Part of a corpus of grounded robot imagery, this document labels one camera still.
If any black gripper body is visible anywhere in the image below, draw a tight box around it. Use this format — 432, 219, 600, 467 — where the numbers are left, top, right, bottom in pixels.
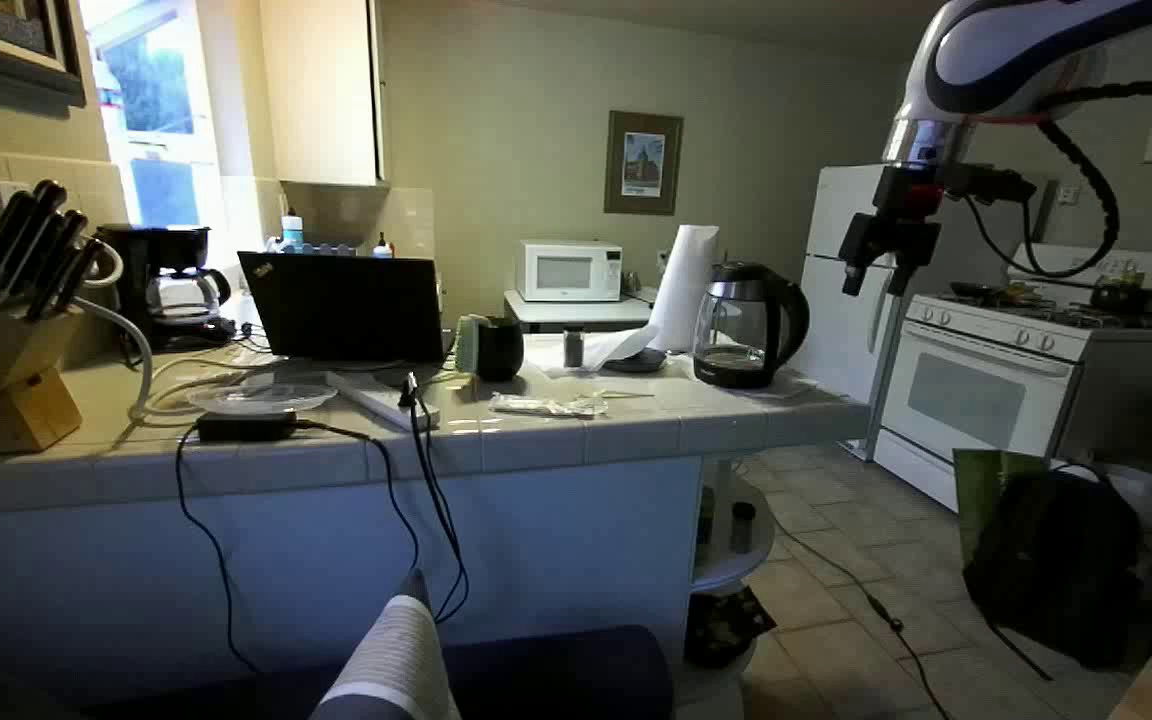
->
841, 164, 944, 277

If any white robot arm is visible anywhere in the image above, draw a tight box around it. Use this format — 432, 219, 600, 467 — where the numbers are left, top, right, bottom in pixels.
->
841, 0, 1152, 294

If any white refrigerator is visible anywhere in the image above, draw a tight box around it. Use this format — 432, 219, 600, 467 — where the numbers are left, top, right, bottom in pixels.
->
791, 164, 904, 403

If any black electric kettle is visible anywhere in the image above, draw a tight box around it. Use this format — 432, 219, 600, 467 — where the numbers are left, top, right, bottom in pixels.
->
690, 265, 809, 386

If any white stove oven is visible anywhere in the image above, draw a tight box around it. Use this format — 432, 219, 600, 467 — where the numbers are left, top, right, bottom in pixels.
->
867, 245, 1152, 517

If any white paper towel roll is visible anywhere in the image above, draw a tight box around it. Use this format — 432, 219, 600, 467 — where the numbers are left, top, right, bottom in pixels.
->
582, 224, 721, 368

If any white microwave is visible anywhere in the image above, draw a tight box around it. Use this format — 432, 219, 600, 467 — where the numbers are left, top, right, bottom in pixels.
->
521, 239, 622, 304

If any white microwave table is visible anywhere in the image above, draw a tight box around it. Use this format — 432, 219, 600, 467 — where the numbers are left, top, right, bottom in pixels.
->
505, 291, 651, 330

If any black bag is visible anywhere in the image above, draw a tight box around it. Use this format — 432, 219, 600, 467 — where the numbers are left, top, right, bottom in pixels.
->
964, 467, 1143, 667

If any dark green mug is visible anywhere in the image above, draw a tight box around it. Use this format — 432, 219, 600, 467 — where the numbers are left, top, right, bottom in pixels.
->
475, 319, 525, 382

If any black laptop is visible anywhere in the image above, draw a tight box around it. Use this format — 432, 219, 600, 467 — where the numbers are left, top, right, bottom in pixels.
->
236, 247, 452, 430

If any white upper cabinet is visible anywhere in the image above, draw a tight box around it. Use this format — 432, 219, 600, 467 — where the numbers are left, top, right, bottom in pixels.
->
261, 0, 385, 188

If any black power adapter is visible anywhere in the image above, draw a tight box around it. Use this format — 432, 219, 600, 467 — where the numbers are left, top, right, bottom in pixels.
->
197, 410, 299, 445

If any black coffee maker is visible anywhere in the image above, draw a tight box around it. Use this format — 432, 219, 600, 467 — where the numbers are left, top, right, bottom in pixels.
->
98, 224, 236, 352

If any wooden knife block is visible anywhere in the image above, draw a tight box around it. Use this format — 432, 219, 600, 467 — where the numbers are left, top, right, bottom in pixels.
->
0, 179, 93, 456

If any dark blue sofa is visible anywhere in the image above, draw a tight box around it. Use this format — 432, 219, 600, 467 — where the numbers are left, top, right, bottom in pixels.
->
0, 627, 677, 720

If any framed wall picture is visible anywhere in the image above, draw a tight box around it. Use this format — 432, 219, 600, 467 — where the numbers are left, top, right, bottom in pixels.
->
605, 111, 683, 216

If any white extension cord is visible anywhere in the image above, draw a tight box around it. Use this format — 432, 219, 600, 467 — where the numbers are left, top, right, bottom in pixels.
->
66, 236, 158, 427

